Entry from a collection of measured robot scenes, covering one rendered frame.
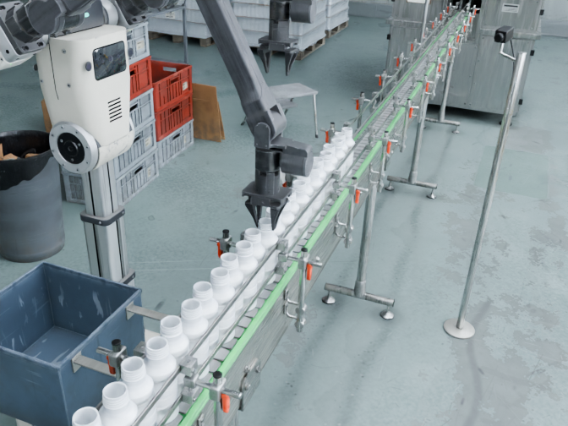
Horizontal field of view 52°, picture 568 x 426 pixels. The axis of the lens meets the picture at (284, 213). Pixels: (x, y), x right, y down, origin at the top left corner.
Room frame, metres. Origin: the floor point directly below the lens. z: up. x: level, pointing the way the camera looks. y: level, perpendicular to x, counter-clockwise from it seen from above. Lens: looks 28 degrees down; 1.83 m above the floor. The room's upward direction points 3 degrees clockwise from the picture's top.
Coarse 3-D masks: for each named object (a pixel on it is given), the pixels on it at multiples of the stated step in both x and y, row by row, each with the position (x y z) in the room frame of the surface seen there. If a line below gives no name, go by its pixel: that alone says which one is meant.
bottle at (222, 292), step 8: (216, 272) 0.99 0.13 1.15; (224, 272) 0.99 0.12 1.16; (216, 280) 0.96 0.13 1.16; (224, 280) 0.96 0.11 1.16; (216, 288) 0.96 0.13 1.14; (224, 288) 0.96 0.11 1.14; (232, 288) 0.98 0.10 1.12; (216, 296) 0.95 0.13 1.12; (224, 296) 0.95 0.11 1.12; (232, 296) 0.97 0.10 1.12; (224, 304) 0.95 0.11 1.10; (232, 312) 0.97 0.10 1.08; (224, 320) 0.95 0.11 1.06; (232, 320) 0.96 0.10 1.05; (224, 328) 0.95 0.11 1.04; (232, 336) 0.96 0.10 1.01
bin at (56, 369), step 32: (32, 288) 1.26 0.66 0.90; (64, 288) 1.29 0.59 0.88; (96, 288) 1.25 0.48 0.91; (128, 288) 1.21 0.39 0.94; (0, 320) 1.15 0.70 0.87; (32, 320) 1.24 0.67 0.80; (64, 320) 1.29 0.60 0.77; (96, 320) 1.25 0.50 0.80; (128, 320) 1.15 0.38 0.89; (160, 320) 1.11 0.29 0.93; (0, 352) 0.97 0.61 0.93; (32, 352) 1.19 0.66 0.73; (64, 352) 1.20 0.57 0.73; (96, 352) 1.03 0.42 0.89; (128, 352) 1.14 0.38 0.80; (0, 384) 0.98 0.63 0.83; (32, 384) 0.94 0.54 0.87; (64, 384) 0.93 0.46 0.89; (96, 384) 1.02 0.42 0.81; (32, 416) 0.95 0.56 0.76; (64, 416) 0.92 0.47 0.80
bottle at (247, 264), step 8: (240, 248) 1.07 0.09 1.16; (248, 248) 1.07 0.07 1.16; (240, 256) 1.07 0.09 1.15; (248, 256) 1.07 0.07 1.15; (240, 264) 1.07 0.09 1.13; (248, 264) 1.07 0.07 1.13; (256, 264) 1.08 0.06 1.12; (248, 272) 1.06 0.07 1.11; (256, 280) 1.08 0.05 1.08; (248, 288) 1.06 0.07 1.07; (256, 288) 1.08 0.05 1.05; (248, 296) 1.06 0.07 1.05
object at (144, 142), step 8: (152, 120) 3.90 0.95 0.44; (144, 128) 3.77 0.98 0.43; (152, 128) 3.90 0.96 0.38; (136, 136) 3.67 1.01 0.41; (144, 136) 3.78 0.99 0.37; (152, 136) 3.90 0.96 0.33; (136, 144) 3.67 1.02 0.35; (144, 144) 3.77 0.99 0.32; (152, 144) 3.88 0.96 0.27; (128, 152) 3.56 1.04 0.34; (136, 152) 3.66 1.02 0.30; (144, 152) 3.76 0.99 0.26; (120, 160) 3.46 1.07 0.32; (128, 160) 3.55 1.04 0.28; (136, 160) 3.64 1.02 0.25; (64, 168) 3.45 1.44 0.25; (120, 168) 3.44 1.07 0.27; (128, 168) 3.53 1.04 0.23
